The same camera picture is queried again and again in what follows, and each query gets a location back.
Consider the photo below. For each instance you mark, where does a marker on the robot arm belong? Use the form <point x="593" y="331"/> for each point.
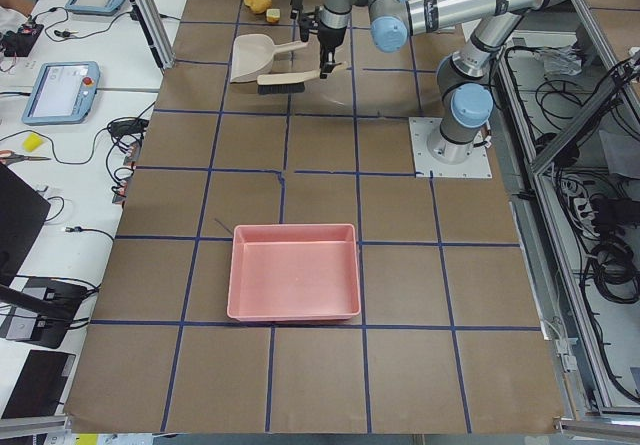
<point x="462" y="77"/>

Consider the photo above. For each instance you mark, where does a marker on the black laptop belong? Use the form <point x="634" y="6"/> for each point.
<point x="23" y="213"/>

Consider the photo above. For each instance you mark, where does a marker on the near teach pendant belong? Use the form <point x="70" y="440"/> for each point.
<point x="63" y="93"/>

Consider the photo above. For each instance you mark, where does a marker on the aluminium frame post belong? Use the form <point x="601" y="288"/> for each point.
<point x="154" y="33"/>

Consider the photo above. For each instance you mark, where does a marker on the pink plastic bin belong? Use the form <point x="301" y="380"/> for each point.
<point x="294" y="272"/>

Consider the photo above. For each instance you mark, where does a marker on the cream hand brush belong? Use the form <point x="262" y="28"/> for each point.
<point x="292" y="82"/>

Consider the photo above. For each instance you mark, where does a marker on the green yellow food piece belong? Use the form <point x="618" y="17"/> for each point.
<point x="272" y="16"/>

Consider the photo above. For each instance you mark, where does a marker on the brown potato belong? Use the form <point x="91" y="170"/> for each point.
<point x="260" y="6"/>

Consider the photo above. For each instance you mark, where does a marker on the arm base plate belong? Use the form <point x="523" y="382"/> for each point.
<point x="434" y="157"/>

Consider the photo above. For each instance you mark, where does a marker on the white plastic dustpan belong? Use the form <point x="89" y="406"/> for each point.
<point x="253" y="55"/>

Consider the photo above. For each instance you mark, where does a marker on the orange handled scissors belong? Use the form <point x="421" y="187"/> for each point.
<point x="9" y="157"/>

